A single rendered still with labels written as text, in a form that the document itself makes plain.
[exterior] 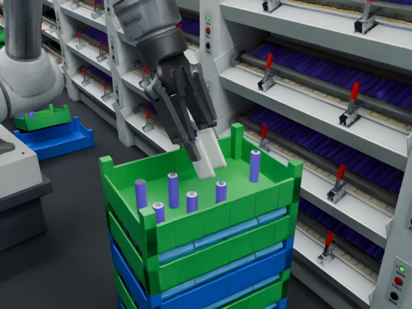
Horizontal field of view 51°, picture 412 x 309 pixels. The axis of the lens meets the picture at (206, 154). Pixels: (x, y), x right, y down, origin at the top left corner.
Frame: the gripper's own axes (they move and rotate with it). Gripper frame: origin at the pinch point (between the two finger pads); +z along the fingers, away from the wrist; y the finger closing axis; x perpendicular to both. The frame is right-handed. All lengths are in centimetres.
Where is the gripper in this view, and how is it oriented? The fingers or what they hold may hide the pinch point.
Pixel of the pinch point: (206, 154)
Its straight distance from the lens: 70.7
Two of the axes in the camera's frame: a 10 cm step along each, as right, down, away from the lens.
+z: 3.7, 9.0, 2.5
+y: -4.9, 4.2, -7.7
